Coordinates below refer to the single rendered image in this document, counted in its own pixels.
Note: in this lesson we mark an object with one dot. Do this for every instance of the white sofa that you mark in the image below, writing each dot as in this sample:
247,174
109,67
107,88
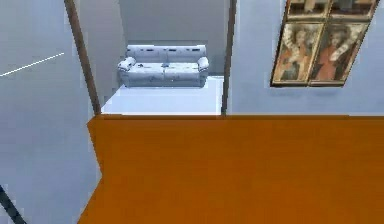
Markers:
165,71

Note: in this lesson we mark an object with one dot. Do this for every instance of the framed figure painting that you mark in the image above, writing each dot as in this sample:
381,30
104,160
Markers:
316,50

